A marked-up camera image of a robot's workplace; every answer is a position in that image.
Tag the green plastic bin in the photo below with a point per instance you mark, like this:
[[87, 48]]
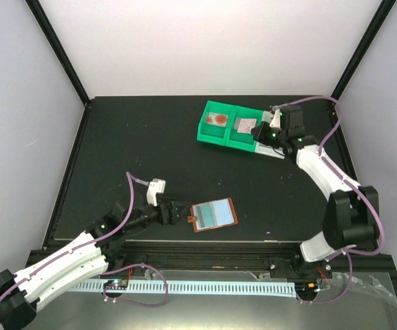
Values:
[[213, 127], [242, 141]]

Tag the pink white numbered card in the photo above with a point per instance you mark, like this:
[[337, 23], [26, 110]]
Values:
[[244, 125]]

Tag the left black frame post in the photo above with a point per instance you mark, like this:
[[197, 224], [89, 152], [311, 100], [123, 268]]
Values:
[[55, 43]]

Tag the right black frame post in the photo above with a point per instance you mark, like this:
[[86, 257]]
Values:
[[364, 44]]

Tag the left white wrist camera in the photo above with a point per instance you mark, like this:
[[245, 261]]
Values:
[[155, 187]]

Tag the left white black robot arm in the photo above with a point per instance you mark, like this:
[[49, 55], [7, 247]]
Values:
[[93, 252]]

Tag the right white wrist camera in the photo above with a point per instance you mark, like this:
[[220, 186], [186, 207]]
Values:
[[276, 117]]

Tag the middle green plastic bin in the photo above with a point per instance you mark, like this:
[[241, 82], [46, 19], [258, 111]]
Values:
[[242, 141]]

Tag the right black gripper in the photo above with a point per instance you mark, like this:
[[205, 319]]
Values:
[[260, 136]]

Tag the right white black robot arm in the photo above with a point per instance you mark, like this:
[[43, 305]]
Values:
[[351, 222]]

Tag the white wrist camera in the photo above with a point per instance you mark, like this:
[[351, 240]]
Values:
[[155, 187], [276, 117]]

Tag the brown leather card holder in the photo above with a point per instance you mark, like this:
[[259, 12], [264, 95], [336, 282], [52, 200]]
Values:
[[212, 215]]

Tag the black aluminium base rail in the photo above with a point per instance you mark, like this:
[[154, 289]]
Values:
[[283, 260]]

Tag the right small circuit board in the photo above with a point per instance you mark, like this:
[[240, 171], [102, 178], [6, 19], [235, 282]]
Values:
[[306, 287]]

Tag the white slotted cable duct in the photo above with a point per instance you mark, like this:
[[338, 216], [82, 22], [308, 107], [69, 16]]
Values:
[[188, 287]]

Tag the card with red circles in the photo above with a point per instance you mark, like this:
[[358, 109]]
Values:
[[216, 119]]

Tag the left green plastic bin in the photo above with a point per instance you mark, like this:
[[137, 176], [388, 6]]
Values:
[[213, 127]]

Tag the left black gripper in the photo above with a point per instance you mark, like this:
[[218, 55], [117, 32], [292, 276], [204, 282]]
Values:
[[173, 218]]

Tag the small circuit board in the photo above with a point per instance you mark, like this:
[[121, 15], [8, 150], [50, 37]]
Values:
[[115, 284], [306, 287]]

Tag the white plastic bin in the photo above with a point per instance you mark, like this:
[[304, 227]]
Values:
[[267, 150]]

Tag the black frame post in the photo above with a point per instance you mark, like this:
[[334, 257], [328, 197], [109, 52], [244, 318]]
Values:
[[364, 44], [55, 43]]

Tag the left small circuit board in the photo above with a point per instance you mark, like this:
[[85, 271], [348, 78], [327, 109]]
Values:
[[115, 284]]

